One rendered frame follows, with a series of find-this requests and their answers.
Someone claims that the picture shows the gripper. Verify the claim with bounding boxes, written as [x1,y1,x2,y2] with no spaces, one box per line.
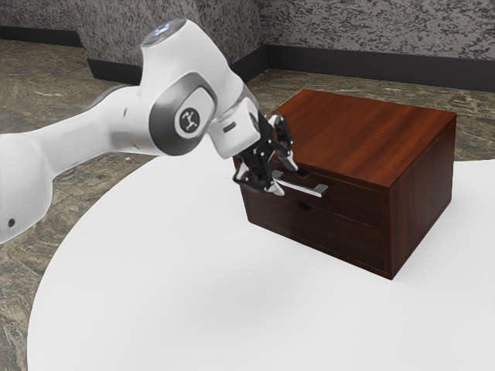
[231,112,299,197]

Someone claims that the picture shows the brown wooden drawer cabinet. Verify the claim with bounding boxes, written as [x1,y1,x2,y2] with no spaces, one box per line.
[232,88,458,279]

